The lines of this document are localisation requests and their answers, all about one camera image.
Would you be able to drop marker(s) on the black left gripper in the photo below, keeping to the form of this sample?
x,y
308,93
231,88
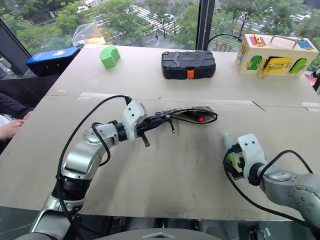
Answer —
x,y
143,127

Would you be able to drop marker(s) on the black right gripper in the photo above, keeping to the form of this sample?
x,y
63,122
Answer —
x,y
241,163

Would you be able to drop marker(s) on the green highlighter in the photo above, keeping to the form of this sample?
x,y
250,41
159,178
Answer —
x,y
227,142

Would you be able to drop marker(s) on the black grid pouch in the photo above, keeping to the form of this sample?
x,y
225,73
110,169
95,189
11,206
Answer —
x,y
185,115

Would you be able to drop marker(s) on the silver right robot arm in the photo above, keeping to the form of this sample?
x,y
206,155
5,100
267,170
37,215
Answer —
x,y
295,187

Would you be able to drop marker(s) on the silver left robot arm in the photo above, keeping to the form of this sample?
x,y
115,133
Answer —
x,y
80,155

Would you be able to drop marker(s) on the person's dark sleeved forearm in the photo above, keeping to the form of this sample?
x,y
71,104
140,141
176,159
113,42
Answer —
x,y
12,105

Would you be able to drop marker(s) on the red marker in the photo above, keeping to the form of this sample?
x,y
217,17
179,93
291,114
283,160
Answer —
x,y
200,119

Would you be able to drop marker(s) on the person's left hand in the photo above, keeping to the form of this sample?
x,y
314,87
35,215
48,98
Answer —
x,y
28,115

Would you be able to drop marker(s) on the person's right hand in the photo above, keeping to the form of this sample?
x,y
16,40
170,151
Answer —
x,y
11,130

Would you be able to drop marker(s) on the black plastic tool case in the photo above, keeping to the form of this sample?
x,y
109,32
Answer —
x,y
188,64

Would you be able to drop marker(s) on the green plastic block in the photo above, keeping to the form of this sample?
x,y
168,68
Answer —
x,y
109,56

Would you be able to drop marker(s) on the red flat object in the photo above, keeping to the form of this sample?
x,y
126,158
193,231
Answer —
x,y
310,80

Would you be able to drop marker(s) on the wooden lock box toy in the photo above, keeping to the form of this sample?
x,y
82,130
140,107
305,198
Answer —
x,y
276,56

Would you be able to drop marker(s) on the badminton racket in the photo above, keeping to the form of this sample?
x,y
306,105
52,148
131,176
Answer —
x,y
225,43

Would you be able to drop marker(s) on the clear plastic bag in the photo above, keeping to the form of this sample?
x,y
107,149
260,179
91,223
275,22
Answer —
x,y
87,33

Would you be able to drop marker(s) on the blue hard case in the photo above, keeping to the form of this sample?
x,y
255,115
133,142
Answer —
x,y
53,60

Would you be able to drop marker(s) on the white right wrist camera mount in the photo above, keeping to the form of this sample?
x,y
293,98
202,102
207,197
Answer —
x,y
251,150

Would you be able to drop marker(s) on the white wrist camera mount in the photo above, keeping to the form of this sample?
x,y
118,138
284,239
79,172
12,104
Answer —
x,y
251,150
132,112

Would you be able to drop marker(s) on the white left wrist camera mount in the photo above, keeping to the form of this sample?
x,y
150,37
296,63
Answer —
x,y
132,112

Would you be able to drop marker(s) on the black window frame post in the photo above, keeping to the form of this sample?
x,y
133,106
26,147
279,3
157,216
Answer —
x,y
206,22

